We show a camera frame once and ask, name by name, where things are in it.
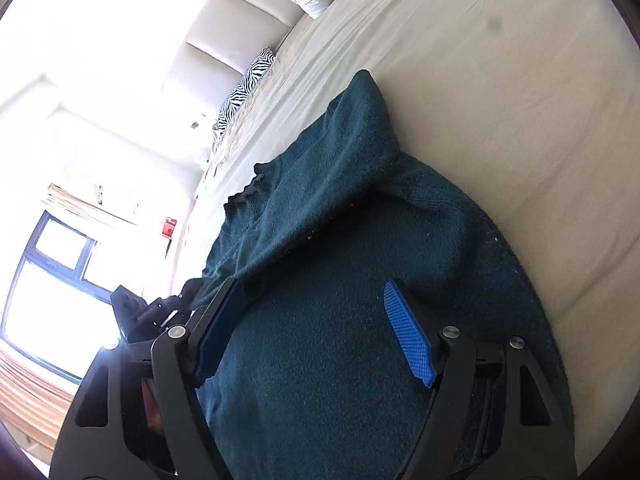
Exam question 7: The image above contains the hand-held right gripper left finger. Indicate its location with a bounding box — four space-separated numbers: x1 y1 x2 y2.
50 277 246 480

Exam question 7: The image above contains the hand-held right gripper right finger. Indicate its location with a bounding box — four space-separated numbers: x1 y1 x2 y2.
383 278 577 480

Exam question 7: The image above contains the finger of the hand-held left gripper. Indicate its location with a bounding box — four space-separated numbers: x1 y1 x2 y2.
172 277 207 318

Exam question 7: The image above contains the dark teal knit sweater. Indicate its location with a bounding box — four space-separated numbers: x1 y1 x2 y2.
192 69 576 480

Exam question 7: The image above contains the dark framed window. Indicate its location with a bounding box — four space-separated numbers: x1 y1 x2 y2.
0 210 121 386

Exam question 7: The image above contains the beige curtain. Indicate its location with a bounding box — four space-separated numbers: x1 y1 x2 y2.
0 342 76 453
42 184 136 227

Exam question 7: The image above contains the zebra print pillow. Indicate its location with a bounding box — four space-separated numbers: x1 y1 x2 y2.
212 47 277 133

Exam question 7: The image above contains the bed with cream sheet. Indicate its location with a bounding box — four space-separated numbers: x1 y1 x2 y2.
195 0 637 480

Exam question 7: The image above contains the cream padded headboard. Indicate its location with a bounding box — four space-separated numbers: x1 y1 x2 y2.
160 0 307 107

